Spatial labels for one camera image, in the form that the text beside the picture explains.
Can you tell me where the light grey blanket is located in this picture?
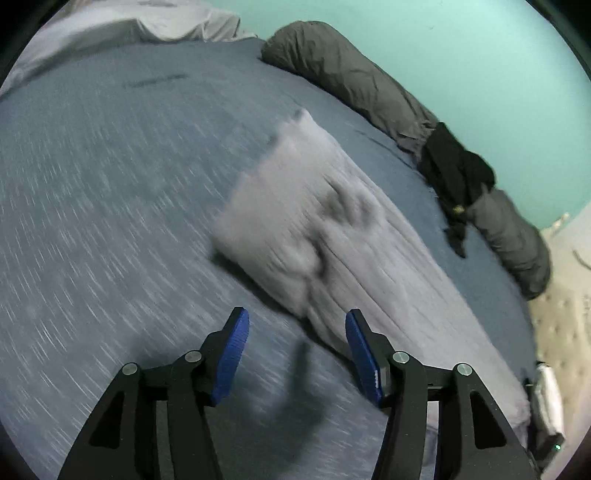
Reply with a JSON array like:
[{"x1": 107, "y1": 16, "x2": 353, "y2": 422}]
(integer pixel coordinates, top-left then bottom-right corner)
[{"x1": 0, "y1": 0, "x2": 257, "y2": 93}]

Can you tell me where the grey sweatshirt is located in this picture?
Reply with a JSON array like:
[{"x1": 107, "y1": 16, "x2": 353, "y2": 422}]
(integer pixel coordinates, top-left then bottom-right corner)
[{"x1": 211, "y1": 108, "x2": 532, "y2": 444}]

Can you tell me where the cream tufted headboard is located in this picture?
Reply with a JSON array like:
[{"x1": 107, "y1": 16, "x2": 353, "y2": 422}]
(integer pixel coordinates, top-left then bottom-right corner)
[{"x1": 526, "y1": 212, "x2": 591, "y2": 462}]

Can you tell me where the dark grey rolled duvet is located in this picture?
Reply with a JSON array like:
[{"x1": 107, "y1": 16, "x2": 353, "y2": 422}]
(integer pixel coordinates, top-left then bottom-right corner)
[{"x1": 261, "y1": 21, "x2": 552, "y2": 301}]

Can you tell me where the white folded garment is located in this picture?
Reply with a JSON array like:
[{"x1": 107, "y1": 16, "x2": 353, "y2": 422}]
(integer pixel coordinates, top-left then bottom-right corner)
[{"x1": 536, "y1": 364, "x2": 566, "y2": 437}]

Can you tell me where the black garment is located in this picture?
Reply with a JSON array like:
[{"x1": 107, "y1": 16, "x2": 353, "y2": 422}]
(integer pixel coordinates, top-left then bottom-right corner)
[{"x1": 419, "y1": 122, "x2": 496, "y2": 258}]

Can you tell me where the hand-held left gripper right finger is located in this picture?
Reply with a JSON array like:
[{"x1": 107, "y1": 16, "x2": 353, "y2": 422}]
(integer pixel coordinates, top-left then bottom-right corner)
[{"x1": 345, "y1": 309, "x2": 539, "y2": 480}]

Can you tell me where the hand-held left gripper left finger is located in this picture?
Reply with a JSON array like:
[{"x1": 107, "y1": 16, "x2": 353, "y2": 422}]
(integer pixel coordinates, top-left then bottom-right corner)
[{"x1": 58, "y1": 307, "x2": 250, "y2": 480}]

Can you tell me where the blue bed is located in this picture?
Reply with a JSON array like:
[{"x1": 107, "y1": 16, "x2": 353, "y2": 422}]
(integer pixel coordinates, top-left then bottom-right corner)
[{"x1": 0, "y1": 37, "x2": 536, "y2": 480}]

